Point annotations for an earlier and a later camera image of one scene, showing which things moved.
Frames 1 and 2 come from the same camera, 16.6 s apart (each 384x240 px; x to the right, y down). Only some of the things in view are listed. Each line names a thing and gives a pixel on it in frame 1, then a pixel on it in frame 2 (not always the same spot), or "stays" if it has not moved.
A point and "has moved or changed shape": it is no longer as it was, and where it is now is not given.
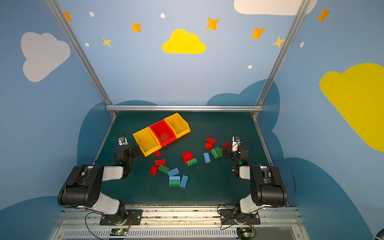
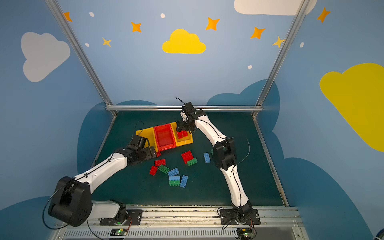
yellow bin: [180, 126] has moved or changed shape
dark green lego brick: [163, 169] stays
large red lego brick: [186, 156] stays
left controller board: [118, 232] stays
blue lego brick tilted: [173, 172] stays
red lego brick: [160, 162] stays
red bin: [165, 134] has moved or changed shape
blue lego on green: [175, 178] stays
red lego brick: [153, 170] stays
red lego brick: [208, 146] -> [184, 133]
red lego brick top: [210, 140] has moved or changed shape
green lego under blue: [174, 183] stays
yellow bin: [146, 141] stays
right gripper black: [230, 151] -> [186, 127]
